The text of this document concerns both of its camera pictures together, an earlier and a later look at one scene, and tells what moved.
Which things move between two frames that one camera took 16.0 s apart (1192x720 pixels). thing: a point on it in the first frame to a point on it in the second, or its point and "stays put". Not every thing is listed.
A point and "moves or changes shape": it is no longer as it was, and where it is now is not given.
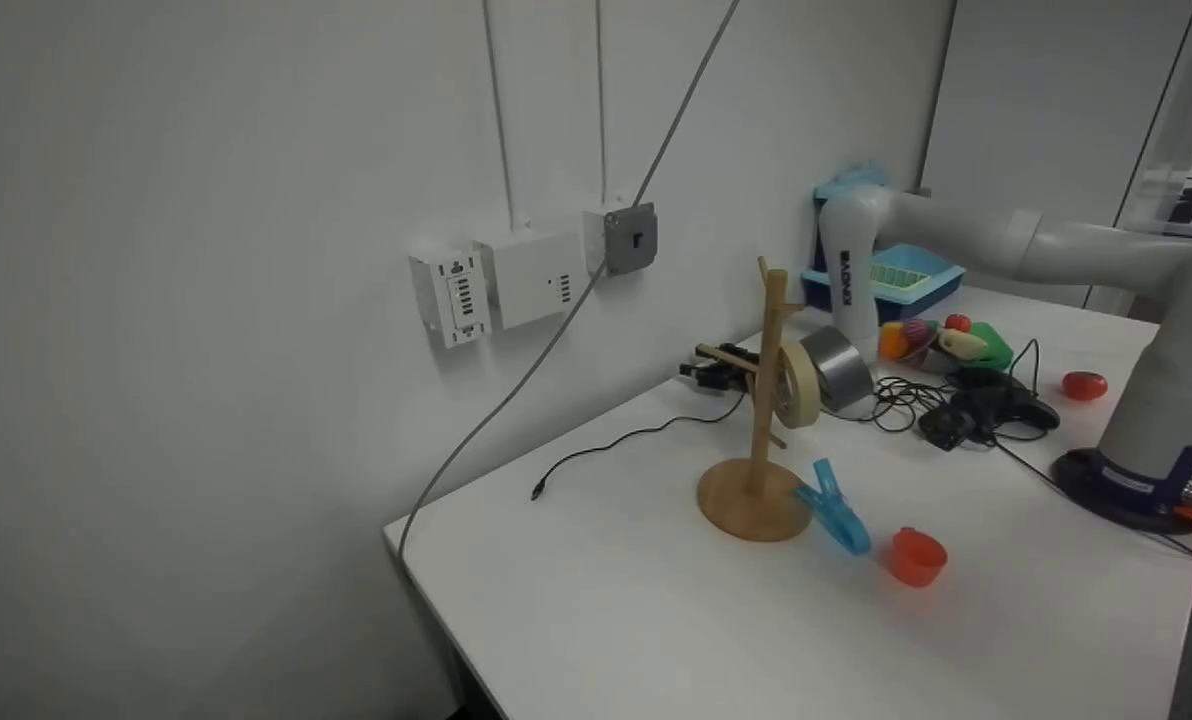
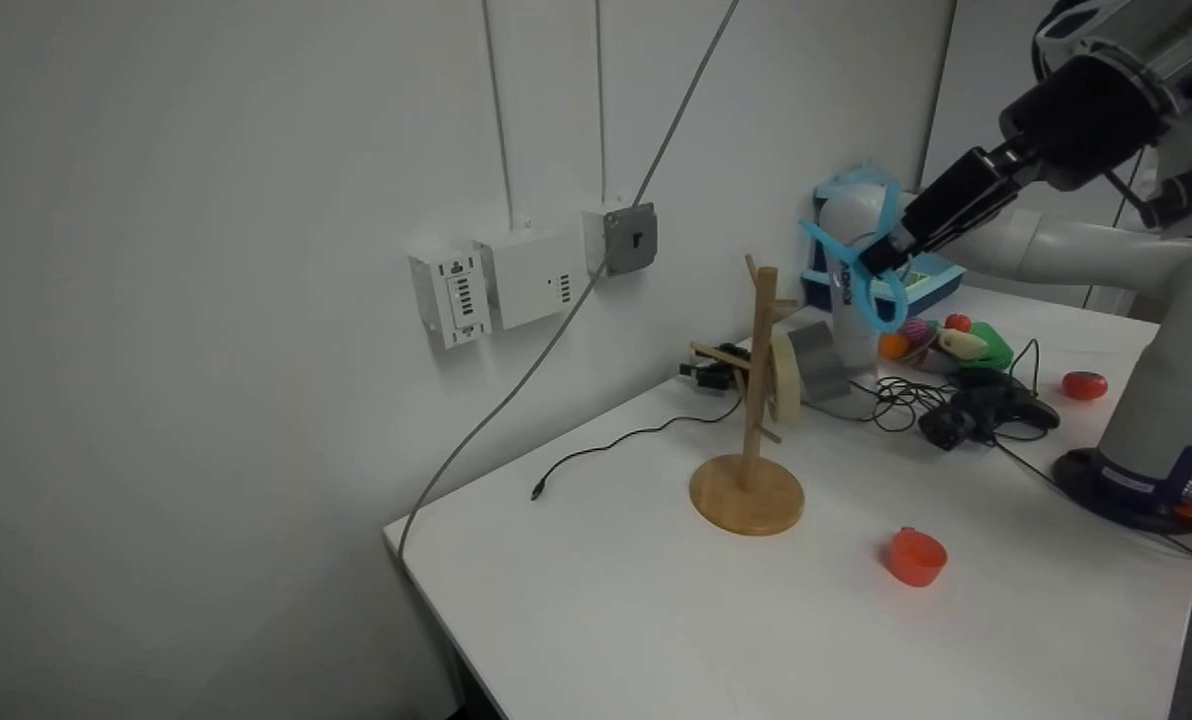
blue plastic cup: x=832 y=509 moves or changes shape
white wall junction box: x=453 y=292 stays put
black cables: x=973 y=407 stays put
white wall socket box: x=543 y=271 stays put
